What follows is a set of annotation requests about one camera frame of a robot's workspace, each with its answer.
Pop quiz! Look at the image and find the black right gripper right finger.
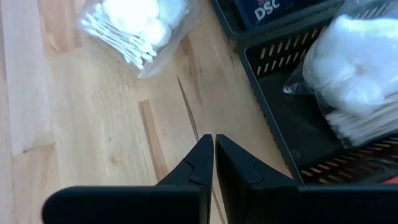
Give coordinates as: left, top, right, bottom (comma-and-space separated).
215, 133, 398, 224

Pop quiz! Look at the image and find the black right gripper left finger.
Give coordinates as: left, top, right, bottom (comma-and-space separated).
42, 133, 215, 224

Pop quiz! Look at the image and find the clear bag of cotton swabs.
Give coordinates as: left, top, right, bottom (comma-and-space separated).
282, 0, 398, 149
75, 0, 200, 80

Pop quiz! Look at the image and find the navy DSC toiletry pouch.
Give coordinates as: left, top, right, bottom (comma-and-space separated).
232, 0, 315, 31

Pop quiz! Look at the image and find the black slotted plastic basket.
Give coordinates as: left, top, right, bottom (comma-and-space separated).
238, 6, 398, 185
210, 0, 346, 43

